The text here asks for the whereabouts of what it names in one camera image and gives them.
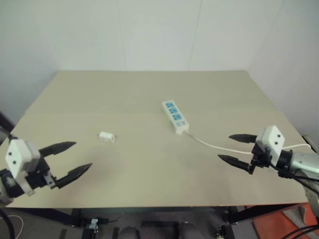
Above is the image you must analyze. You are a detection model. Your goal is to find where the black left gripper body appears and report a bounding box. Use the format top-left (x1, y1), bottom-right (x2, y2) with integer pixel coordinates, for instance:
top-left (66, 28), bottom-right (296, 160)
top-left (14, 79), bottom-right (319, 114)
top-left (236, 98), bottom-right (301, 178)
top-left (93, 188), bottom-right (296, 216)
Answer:
top-left (23, 154), bottom-right (57, 192)

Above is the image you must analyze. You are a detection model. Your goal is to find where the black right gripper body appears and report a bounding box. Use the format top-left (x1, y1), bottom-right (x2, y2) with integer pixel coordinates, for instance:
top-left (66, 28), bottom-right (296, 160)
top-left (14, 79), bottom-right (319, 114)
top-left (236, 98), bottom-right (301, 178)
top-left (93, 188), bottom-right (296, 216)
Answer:
top-left (248, 142), bottom-right (273, 175)

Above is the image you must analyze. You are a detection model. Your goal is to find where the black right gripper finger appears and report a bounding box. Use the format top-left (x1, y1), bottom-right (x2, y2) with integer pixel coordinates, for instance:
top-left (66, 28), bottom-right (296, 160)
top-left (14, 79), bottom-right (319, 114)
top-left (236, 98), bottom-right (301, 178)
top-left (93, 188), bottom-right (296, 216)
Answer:
top-left (217, 154), bottom-right (252, 173)
top-left (228, 133), bottom-right (258, 145)

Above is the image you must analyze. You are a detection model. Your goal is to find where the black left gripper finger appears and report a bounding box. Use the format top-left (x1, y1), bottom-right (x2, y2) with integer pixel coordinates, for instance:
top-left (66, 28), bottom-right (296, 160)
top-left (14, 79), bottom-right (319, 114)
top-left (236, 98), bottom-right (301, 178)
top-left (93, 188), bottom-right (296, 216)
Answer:
top-left (39, 141), bottom-right (77, 158)
top-left (51, 163), bottom-right (93, 190)

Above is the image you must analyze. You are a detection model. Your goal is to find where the small white plug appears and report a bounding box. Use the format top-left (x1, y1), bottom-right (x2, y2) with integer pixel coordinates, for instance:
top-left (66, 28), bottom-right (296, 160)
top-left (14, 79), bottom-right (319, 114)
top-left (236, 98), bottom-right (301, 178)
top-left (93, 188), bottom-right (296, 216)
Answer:
top-left (99, 131), bottom-right (117, 144)

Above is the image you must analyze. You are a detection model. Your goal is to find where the white power strip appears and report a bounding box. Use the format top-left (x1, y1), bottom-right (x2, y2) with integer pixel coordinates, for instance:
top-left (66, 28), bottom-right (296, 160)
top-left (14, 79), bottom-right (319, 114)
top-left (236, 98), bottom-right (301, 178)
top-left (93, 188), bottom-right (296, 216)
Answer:
top-left (161, 100), bottom-right (190, 136)

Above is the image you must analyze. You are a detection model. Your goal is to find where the dark rounded shape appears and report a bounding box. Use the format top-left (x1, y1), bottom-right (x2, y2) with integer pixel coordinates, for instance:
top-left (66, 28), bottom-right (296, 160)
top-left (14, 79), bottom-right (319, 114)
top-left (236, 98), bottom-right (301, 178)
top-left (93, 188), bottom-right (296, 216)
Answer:
top-left (119, 225), bottom-right (141, 239)

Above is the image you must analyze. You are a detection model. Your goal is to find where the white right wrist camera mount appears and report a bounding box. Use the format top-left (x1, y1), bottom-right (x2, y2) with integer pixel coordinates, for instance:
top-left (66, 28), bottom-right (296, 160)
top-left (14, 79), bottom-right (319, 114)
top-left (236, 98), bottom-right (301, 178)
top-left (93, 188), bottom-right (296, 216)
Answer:
top-left (254, 125), bottom-right (286, 167)

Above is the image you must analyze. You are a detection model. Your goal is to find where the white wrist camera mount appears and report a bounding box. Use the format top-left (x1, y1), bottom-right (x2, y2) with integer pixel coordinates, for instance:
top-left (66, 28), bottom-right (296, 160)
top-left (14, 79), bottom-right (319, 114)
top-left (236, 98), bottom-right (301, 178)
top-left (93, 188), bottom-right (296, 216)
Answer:
top-left (254, 125), bottom-right (286, 167)
top-left (4, 139), bottom-right (41, 196)

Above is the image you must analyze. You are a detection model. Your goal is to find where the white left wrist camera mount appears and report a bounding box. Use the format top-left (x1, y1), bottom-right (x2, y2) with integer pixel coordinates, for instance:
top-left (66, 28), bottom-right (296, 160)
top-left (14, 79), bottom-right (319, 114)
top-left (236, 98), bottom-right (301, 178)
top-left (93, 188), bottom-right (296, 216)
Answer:
top-left (4, 139), bottom-right (41, 196)

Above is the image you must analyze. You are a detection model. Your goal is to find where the white power cable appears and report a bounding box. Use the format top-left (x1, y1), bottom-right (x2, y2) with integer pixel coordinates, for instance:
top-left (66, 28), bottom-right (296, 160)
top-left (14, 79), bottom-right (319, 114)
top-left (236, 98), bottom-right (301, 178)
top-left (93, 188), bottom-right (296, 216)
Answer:
top-left (184, 131), bottom-right (312, 153)

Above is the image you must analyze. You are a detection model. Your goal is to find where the black metal table frame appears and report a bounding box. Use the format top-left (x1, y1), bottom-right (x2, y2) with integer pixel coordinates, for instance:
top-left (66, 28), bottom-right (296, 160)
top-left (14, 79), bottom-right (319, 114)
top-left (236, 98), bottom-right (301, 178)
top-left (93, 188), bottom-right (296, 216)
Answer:
top-left (4, 202), bottom-right (310, 239)

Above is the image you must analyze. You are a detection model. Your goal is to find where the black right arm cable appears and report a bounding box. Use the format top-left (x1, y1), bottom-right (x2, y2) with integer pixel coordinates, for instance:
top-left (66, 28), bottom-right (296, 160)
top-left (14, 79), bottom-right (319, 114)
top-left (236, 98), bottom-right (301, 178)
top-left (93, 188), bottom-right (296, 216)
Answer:
top-left (278, 169), bottom-right (319, 194)

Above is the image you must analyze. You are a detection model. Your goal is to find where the thin white floor cable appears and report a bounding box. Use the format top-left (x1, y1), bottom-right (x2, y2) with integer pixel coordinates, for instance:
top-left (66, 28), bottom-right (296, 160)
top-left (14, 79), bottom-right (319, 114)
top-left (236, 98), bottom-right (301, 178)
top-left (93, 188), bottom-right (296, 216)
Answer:
top-left (9, 214), bottom-right (25, 237)

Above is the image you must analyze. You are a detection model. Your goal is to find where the black floor cable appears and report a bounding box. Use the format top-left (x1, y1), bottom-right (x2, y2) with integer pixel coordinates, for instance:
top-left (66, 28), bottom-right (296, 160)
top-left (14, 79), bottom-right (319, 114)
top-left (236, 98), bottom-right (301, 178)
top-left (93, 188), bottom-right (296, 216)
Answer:
top-left (270, 223), bottom-right (319, 239)

